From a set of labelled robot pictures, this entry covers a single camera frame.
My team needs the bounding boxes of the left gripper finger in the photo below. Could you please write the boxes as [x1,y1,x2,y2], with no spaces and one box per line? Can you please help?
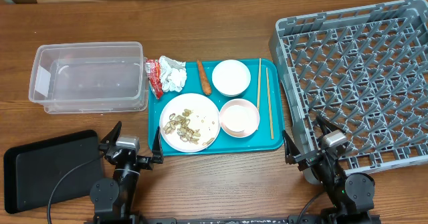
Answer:
[152,126,164,164]
[100,121,122,144]

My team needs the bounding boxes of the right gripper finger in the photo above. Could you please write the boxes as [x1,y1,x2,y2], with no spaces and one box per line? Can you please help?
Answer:
[282,130,301,164]
[316,115,345,137]

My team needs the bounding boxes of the white plate with food scraps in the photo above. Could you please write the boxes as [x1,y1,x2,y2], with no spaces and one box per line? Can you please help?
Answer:
[159,93,221,153]

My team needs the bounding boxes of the pink bowl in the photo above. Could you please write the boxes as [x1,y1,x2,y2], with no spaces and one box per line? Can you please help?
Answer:
[219,98,260,138]

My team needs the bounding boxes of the wooden chopstick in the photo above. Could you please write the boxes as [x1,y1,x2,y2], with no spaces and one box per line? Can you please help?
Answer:
[256,58,261,111]
[265,68,274,140]

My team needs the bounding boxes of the white tissue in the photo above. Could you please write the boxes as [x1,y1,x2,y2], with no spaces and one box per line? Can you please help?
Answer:
[158,55,187,92]

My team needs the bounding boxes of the orange carrot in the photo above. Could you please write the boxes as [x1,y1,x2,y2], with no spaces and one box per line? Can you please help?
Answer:
[197,60,212,96]

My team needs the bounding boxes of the red snack wrapper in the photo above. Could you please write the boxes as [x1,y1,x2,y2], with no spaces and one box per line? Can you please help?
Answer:
[144,59,164,99]

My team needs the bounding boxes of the black plastic tray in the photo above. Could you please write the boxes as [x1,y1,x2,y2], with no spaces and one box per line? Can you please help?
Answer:
[3,130,104,214]

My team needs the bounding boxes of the white bowl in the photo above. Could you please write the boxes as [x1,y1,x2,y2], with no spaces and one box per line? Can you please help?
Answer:
[211,60,251,97]

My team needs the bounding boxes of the white cup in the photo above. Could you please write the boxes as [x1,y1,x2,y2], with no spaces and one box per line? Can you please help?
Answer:
[222,105,251,132]

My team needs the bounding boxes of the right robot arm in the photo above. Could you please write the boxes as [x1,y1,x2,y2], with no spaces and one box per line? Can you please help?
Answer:
[282,115,381,224]

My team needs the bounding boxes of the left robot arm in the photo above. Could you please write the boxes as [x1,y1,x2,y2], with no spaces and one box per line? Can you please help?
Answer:
[90,122,164,224]

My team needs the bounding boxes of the grey dishwasher rack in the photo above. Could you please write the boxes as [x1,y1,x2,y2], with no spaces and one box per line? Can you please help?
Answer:
[269,0,427,174]

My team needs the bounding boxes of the clear plastic bin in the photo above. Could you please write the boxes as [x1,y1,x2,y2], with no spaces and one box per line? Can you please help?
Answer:
[28,41,149,114]

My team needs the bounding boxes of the teal serving tray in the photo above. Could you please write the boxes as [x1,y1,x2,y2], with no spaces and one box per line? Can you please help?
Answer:
[147,58,285,156]

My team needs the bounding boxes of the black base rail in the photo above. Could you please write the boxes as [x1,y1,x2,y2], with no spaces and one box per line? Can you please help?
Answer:
[84,215,381,224]

